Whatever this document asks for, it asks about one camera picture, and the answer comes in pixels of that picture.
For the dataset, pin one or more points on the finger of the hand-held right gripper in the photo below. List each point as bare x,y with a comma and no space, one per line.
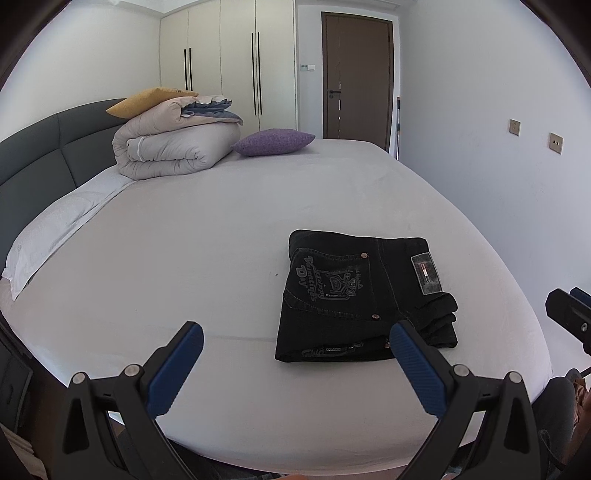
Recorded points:
582,297
568,314

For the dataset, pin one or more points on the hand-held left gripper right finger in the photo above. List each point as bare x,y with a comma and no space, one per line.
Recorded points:
415,369

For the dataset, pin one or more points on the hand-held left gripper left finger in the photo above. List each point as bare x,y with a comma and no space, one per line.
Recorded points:
175,369

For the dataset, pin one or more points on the black denim pants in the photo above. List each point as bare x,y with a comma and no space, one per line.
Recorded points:
323,323

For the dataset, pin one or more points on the person's dark clothing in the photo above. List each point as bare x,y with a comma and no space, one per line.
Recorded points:
554,415

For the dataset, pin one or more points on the white bed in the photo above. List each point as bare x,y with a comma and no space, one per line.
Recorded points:
207,230

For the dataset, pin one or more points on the dark nightstand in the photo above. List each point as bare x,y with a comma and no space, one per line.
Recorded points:
14,378

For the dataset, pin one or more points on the white pillow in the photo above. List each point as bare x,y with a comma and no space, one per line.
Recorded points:
51,221

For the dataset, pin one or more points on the folded beige duvet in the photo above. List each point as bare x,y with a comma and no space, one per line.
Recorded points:
171,147

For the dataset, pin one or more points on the purple pillow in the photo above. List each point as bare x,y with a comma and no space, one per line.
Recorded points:
272,142

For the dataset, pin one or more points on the thin leaning rod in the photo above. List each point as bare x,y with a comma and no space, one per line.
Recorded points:
399,120

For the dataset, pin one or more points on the grey padded headboard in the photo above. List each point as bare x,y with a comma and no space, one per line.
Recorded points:
37,157

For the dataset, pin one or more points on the folded blue-grey blanket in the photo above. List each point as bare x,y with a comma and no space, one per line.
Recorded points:
207,108

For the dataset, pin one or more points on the yellow pillow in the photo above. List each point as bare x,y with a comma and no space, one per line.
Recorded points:
138,102

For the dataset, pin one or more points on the brown door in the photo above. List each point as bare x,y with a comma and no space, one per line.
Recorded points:
360,78

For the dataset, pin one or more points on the cream wardrobe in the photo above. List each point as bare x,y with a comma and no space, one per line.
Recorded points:
231,55

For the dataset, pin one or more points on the brass wall socket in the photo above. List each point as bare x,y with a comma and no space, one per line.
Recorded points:
515,127
556,143

